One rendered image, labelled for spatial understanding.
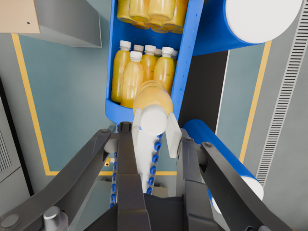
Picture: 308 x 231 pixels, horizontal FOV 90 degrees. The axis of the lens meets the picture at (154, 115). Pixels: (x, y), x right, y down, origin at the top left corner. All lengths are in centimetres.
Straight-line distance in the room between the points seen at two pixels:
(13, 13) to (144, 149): 78
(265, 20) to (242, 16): 9
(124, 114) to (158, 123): 28
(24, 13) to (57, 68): 114
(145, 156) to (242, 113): 144
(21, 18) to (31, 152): 183
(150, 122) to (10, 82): 209
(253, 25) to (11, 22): 91
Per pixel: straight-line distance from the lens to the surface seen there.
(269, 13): 80
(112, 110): 51
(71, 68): 186
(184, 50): 49
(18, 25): 85
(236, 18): 73
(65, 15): 115
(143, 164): 93
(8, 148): 230
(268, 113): 224
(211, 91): 167
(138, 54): 54
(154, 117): 21
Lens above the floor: 168
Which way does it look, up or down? 72 degrees down
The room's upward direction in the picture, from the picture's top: 175 degrees clockwise
